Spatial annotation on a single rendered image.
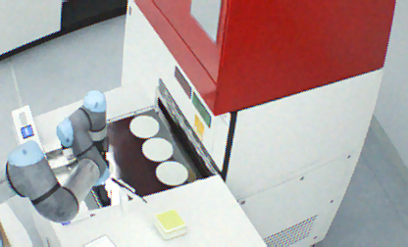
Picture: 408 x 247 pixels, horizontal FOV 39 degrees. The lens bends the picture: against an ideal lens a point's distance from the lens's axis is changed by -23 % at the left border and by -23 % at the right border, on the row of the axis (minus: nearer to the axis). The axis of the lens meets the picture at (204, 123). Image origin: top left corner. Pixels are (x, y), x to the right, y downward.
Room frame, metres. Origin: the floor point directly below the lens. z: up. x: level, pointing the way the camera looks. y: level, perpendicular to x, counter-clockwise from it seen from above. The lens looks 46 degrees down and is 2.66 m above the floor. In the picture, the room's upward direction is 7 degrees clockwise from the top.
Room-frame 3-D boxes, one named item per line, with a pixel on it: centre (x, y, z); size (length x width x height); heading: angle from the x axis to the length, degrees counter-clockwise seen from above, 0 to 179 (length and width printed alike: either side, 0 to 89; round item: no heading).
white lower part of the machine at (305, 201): (1.98, -0.15, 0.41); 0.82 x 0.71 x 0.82; 32
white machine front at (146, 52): (1.80, 0.14, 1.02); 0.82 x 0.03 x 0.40; 32
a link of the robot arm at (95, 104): (1.40, 0.32, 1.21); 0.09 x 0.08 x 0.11; 143
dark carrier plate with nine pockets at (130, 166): (1.51, 0.23, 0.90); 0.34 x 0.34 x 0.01; 32
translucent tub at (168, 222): (1.19, 0.06, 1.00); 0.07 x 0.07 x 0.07; 35
